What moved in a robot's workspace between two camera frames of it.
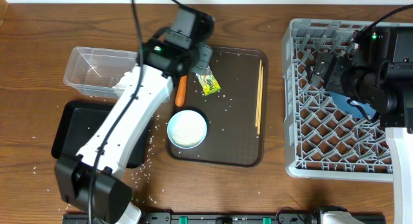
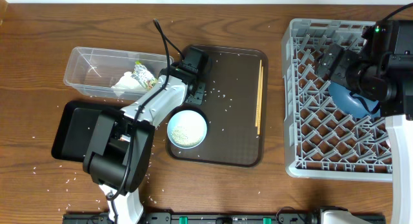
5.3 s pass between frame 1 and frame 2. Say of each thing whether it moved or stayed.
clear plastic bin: stayed
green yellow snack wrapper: moved
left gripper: moved
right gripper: moved
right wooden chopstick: stayed
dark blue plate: stayed
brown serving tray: stayed
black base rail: stayed
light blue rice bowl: stayed
